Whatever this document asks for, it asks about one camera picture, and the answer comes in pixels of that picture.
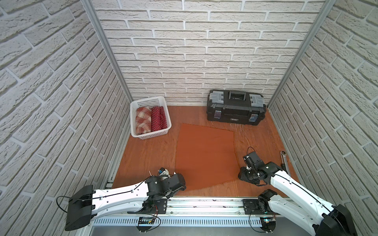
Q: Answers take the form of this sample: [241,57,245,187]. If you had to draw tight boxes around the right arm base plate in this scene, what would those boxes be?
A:
[242,199,280,215]

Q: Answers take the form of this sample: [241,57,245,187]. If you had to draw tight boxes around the red plaid skirt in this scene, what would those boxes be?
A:
[135,107,152,135]

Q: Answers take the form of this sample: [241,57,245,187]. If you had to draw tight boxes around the black plastic toolbox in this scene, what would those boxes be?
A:
[206,89,267,125]

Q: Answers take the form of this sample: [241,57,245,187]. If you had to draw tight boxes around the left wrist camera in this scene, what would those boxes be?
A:
[158,167,170,178]

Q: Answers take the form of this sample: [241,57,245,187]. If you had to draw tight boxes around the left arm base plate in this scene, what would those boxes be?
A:
[140,198,167,214]

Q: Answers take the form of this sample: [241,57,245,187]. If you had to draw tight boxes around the orange skirt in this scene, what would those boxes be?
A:
[176,124,240,190]

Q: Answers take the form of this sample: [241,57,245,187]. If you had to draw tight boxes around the left controller board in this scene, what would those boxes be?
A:
[136,216,157,233]

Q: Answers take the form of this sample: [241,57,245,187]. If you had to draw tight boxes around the controller board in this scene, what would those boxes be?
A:
[260,218,276,233]
[136,216,157,233]

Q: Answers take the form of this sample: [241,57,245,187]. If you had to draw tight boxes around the aluminium mounting rail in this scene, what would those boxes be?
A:
[84,196,325,219]

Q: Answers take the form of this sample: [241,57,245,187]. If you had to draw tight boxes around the right controller board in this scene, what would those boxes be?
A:
[260,218,276,233]

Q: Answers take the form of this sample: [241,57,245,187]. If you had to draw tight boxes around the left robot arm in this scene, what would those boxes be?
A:
[65,173,186,231]

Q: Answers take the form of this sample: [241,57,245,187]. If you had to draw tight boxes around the white plastic basket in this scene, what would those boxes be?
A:
[130,96,172,140]

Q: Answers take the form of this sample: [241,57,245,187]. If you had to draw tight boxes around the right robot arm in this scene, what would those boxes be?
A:
[238,151,357,236]

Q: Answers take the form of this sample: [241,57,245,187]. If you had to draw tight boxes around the red polka dot skirt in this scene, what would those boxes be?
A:
[151,106,168,132]

